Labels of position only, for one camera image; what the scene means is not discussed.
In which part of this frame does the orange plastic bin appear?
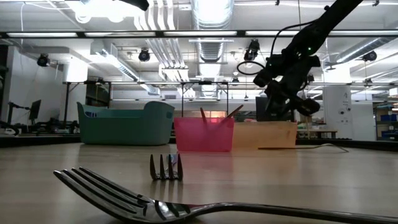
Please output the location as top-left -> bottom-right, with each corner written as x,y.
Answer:
231,121 -> 299,149

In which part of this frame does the gold metal fork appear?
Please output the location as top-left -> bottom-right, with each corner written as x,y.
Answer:
257,142 -> 351,154
226,104 -> 244,119

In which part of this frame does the teal plastic bin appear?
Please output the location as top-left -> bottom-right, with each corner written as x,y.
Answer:
76,100 -> 175,147

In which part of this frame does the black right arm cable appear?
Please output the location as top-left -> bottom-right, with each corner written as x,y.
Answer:
236,60 -> 268,77

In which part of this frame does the blue-handled dark fork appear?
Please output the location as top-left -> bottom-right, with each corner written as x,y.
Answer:
149,152 -> 184,182

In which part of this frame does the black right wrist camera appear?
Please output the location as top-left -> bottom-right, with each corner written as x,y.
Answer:
253,67 -> 273,88

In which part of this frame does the black background rack frame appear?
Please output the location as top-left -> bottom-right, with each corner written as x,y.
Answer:
62,80 -> 398,118

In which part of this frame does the dark silver metal fork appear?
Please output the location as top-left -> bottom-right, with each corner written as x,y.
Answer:
52,166 -> 398,224

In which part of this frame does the black computer monitor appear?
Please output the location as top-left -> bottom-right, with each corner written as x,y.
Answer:
28,99 -> 42,122
255,96 -> 295,123

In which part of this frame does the red plastic bin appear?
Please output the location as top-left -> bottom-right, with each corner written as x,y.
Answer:
173,116 -> 236,153

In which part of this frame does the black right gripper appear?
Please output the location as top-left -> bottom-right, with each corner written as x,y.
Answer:
264,52 -> 321,122

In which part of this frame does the black ceiling spotlight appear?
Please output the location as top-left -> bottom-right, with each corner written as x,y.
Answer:
243,39 -> 261,63
362,49 -> 378,62
36,52 -> 51,68
138,48 -> 151,62

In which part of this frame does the shelf with blue bins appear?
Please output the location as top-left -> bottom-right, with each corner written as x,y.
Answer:
373,102 -> 398,141

